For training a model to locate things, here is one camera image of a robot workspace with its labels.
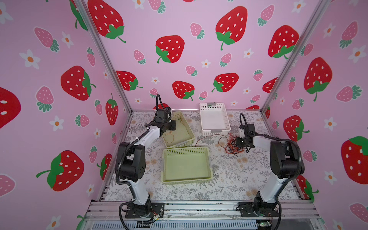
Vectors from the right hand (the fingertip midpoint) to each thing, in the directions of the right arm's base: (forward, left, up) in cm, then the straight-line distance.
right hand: (239, 141), depth 101 cm
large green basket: (-21, +36, -2) cm, 42 cm away
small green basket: (+1, +41, +1) cm, 41 cm away
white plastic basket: (+21, +19, -1) cm, 28 cm away
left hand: (+1, +47, +14) cm, 49 cm away
